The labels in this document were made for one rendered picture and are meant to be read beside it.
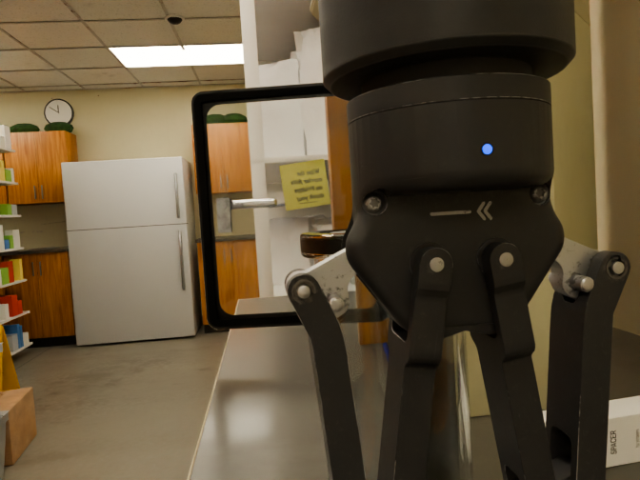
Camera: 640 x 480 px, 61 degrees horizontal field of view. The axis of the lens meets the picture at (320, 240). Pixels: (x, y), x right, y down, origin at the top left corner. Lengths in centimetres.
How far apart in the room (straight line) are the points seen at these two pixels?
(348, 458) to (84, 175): 556
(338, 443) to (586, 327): 10
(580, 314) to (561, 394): 4
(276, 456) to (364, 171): 42
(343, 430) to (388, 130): 11
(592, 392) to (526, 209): 7
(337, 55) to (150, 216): 538
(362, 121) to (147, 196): 539
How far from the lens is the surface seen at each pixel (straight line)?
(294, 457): 58
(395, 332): 22
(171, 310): 561
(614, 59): 115
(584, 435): 24
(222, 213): 91
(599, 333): 23
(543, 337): 67
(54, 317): 604
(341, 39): 20
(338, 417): 21
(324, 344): 20
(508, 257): 20
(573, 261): 23
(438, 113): 18
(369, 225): 20
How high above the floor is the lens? 118
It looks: 3 degrees down
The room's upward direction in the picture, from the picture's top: 4 degrees counter-clockwise
